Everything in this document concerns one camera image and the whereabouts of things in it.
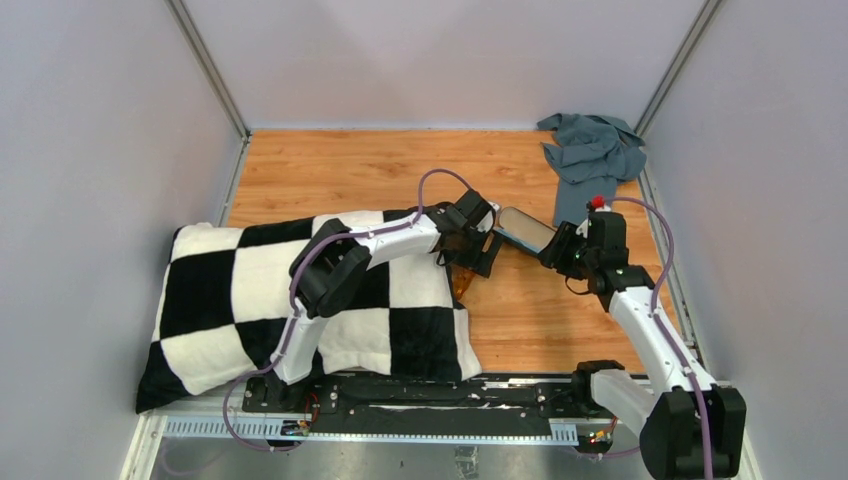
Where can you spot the orange sunglasses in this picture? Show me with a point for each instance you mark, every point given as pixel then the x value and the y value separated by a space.
pixel 461 279

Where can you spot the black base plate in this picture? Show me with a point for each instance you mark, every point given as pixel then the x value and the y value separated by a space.
pixel 487 403

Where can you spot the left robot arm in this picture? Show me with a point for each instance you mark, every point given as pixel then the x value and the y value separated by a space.
pixel 327 273

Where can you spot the black white checkered pillow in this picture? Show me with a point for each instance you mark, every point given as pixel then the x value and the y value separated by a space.
pixel 225 303

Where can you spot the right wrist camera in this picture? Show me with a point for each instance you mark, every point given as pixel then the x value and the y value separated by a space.
pixel 597 204

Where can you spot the black glasses case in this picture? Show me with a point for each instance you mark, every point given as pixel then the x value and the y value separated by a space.
pixel 523 231

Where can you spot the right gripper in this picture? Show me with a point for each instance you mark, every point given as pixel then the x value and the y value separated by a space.
pixel 555 254

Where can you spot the grey-blue crumpled cloth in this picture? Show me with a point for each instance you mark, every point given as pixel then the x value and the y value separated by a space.
pixel 591 155

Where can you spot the white slotted cable duct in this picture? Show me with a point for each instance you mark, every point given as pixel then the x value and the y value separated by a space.
pixel 283 429

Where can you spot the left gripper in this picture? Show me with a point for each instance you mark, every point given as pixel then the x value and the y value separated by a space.
pixel 479 261

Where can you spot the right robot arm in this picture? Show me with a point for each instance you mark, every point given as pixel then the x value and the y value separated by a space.
pixel 688 425

